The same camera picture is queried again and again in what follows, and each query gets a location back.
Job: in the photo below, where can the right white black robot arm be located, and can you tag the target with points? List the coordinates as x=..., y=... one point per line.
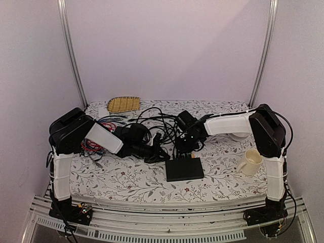
x=270, y=139

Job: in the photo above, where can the black network switch box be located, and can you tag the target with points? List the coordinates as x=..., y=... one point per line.
x=184, y=169

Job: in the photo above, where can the white floral table mat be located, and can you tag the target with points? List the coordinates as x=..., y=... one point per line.
x=169, y=152

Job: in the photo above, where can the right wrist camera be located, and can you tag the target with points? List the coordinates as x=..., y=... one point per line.
x=184, y=120

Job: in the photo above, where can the white card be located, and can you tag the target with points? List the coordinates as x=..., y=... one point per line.
x=102, y=112

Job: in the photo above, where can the cream ceramic mug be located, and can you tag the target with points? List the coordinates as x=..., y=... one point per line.
x=250, y=162

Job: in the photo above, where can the left aluminium frame post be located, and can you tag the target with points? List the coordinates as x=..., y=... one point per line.
x=70, y=51

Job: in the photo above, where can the white ceramic bowl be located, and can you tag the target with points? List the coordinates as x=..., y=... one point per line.
x=239, y=136

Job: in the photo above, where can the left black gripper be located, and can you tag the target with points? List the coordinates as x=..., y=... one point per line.
x=155, y=157

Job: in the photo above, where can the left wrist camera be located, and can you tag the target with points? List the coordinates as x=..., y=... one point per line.
x=137, y=133

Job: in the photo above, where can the aluminium frame post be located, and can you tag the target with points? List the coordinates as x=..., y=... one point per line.
x=265, y=51
x=70, y=51

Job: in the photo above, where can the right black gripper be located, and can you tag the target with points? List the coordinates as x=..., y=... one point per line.
x=181, y=149

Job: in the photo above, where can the aluminium front rail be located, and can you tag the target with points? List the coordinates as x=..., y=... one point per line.
x=219, y=221

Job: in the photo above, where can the woven bamboo tray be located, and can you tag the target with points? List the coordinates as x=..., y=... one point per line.
x=123, y=104

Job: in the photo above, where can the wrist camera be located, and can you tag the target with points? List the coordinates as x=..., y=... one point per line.
x=137, y=133
x=184, y=120

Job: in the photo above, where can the right aluminium frame post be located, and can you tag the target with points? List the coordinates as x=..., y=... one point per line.
x=265, y=51

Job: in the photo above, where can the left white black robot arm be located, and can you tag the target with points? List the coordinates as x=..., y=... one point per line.
x=66, y=137

